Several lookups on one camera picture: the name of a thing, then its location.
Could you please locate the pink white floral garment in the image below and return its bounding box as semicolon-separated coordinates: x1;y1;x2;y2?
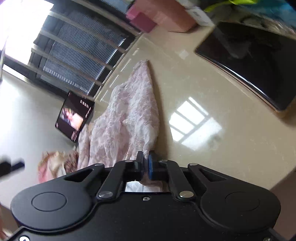
77;59;170;193

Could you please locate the pile of pink clothes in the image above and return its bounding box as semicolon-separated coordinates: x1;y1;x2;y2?
38;151;79;183

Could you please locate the window metal railing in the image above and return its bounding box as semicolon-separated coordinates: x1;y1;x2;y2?
1;1;140;98

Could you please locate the magenta pink box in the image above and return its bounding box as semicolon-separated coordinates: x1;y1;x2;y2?
126;5;157;33

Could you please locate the black smartphone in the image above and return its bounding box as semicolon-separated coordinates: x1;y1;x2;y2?
195;22;295;111

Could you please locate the salmon pink storage box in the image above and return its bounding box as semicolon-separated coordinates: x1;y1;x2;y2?
134;0;197;33

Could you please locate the white product box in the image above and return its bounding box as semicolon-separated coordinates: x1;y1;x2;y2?
186;6;214;27

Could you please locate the neon green black garment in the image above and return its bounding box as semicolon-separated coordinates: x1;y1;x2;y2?
203;0;258;14

